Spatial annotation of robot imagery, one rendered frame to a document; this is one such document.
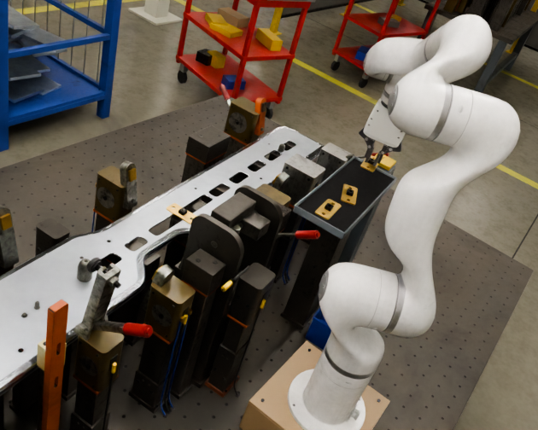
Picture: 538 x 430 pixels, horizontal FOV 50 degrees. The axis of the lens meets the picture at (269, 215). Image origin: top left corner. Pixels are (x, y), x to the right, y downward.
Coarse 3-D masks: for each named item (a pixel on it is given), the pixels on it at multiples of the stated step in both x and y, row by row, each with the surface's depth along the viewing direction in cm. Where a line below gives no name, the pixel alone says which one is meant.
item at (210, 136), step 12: (204, 132) 180; (216, 132) 182; (192, 144) 177; (204, 144) 175; (216, 144) 177; (228, 144) 185; (192, 156) 179; (204, 156) 176; (216, 156) 182; (192, 168) 181; (204, 168) 179
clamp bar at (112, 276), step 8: (88, 264) 97; (96, 264) 98; (112, 264) 98; (104, 272) 97; (112, 272) 97; (96, 280) 97; (104, 280) 96; (112, 280) 97; (96, 288) 98; (104, 288) 97; (112, 288) 100; (96, 296) 99; (104, 296) 99; (88, 304) 101; (96, 304) 100; (104, 304) 102; (88, 312) 102; (96, 312) 101; (104, 312) 105; (88, 320) 103; (96, 320) 104
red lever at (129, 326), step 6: (96, 324) 104; (102, 324) 103; (108, 324) 103; (114, 324) 102; (120, 324) 102; (126, 324) 100; (132, 324) 100; (138, 324) 99; (144, 324) 99; (102, 330) 104; (108, 330) 103; (114, 330) 102; (120, 330) 101; (126, 330) 100; (132, 330) 99; (138, 330) 98; (144, 330) 98; (150, 330) 98; (138, 336) 99; (144, 336) 98
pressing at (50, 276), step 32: (288, 128) 204; (224, 160) 176; (256, 160) 181; (192, 192) 158; (128, 224) 141; (64, 256) 127; (96, 256) 129; (128, 256) 132; (0, 288) 115; (32, 288) 117; (64, 288) 119; (128, 288) 124; (0, 320) 109; (32, 320) 111; (0, 352) 104; (32, 352) 105; (0, 384) 99
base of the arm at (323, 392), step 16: (320, 368) 127; (304, 384) 139; (320, 384) 127; (336, 384) 124; (352, 384) 123; (288, 400) 135; (304, 400) 134; (320, 400) 129; (336, 400) 126; (352, 400) 127; (304, 416) 132; (320, 416) 131; (336, 416) 130; (352, 416) 133
